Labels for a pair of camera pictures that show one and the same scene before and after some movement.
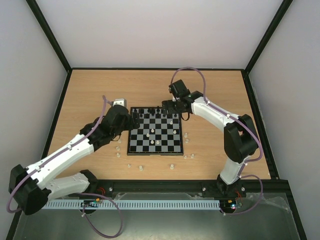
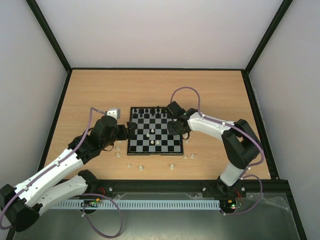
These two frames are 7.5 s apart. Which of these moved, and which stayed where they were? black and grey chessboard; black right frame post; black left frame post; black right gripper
Moved: black right gripper
Stayed: black and grey chessboard; black right frame post; black left frame post
